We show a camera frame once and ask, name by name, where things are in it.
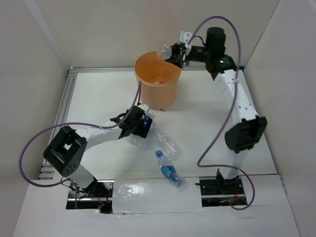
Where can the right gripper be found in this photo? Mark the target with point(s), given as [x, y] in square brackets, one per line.
[179, 59]

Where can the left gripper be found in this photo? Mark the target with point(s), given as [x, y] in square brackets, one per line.
[144, 130]

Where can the blue label clear bottle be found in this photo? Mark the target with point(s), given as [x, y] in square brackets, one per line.
[140, 137]

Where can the black label small bottle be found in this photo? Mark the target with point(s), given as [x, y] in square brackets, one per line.
[164, 52]

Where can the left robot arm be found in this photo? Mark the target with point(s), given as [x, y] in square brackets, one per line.
[66, 149]

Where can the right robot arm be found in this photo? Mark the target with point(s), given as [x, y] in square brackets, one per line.
[248, 125]

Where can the orange plastic bin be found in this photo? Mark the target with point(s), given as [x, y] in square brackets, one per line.
[159, 80]

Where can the clear white cap bottle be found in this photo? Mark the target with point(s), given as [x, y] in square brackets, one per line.
[165, 143]

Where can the blue cap crushed bottle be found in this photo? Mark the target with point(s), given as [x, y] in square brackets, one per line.
[167, 168]

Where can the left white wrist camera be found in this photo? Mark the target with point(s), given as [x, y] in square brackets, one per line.
[144, 107]

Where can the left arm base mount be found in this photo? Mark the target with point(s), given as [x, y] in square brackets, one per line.
[98, 197]

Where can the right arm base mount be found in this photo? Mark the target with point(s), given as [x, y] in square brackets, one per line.
[217, 191]

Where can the aluminium frame rail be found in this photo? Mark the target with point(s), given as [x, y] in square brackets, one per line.
[191, 122]

